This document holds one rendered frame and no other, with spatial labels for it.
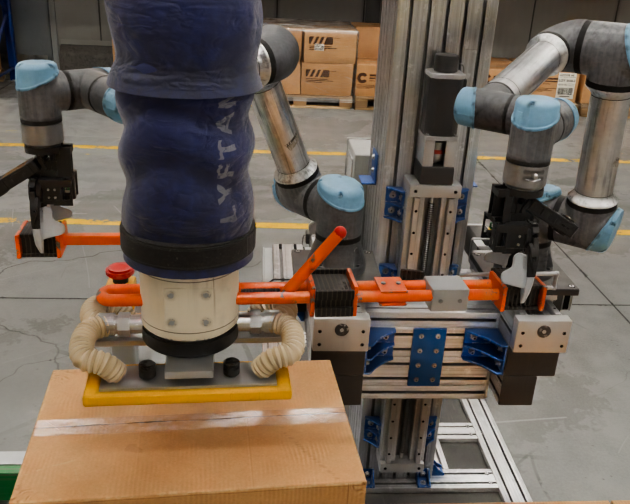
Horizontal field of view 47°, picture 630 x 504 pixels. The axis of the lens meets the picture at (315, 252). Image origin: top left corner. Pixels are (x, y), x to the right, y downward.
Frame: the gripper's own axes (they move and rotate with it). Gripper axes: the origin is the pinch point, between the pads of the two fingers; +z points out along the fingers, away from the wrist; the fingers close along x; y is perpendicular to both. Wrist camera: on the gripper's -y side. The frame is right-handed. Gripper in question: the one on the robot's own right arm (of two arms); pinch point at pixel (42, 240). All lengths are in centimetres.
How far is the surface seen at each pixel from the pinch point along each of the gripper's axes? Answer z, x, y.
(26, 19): 52, 830, -182
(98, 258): 122, 265, -30
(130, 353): 42, 25, 13
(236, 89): -38, -35, 37
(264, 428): 28, -28, 43
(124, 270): 18.9, 25.4, 12.7
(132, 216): -17.4, -32.6, 21.3
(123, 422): 28.1, -23.7, 16.6
